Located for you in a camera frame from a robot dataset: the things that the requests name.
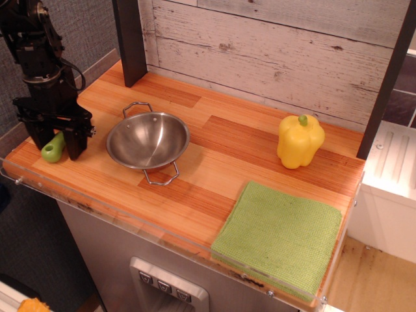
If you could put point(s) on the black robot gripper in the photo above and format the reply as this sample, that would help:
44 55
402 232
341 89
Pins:
52 105

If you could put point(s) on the green handled grey spatula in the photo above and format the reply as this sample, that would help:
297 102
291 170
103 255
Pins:
52 151

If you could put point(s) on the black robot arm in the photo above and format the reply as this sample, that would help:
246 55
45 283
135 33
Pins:
32 40

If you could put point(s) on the orange object bottom left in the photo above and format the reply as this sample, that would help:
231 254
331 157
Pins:
33 305

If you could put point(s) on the silver toy dispenser panel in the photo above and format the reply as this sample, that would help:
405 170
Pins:
160 290

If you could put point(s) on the clear acrylic table guard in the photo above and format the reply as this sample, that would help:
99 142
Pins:
115 215

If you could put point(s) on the yellow toy bell pepper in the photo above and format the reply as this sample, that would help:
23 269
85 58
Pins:
300 137

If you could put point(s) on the green knitted cloth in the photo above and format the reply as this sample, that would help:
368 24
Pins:
284 240

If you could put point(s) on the white toy sink unit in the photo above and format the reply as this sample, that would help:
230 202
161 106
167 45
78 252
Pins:
384 215

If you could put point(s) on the small steel bowl with handles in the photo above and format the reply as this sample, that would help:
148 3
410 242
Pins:
147 140

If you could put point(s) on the dark right shelf post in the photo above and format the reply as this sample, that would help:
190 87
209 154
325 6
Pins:
395 64

